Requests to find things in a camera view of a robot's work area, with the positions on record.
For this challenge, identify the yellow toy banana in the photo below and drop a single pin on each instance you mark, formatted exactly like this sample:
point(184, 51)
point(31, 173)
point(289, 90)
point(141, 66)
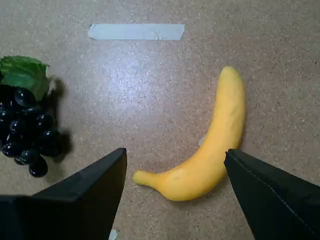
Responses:
point(205, 170)

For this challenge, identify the small white tape bit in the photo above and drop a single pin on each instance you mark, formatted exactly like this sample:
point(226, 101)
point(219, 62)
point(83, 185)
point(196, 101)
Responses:
point(113, 235)

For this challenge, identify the black toy grapes bunch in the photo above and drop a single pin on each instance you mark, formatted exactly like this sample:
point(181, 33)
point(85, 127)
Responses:
point(17, 125)

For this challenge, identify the long white tape strip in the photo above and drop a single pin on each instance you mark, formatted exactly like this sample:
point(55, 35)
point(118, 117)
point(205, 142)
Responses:
point(135, 32)

